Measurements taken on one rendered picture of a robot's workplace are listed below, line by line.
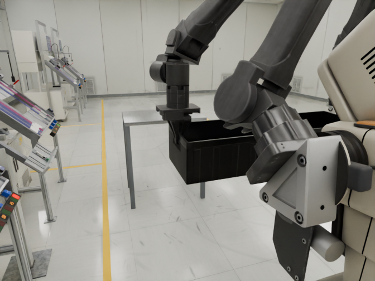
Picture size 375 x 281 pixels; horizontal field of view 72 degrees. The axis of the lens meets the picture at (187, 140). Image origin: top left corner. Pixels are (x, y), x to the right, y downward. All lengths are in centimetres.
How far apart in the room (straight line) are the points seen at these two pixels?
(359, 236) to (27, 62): 569
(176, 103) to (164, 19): 846
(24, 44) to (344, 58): 562
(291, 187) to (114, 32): 857
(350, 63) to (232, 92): 18
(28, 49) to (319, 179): 568
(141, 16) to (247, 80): 858
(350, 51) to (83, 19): 855
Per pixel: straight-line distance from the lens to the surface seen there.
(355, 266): 59
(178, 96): 63
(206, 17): 60
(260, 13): 1041
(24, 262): 185
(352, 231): 55
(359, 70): 46
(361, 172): 35
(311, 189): 35
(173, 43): 63
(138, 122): 215
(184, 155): 63
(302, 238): 56
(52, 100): 585
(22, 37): 585
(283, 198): 39
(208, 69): 949
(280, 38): 44
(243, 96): 41
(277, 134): 37
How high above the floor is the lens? 132
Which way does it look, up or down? 18 degrees down
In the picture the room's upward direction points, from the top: straight up
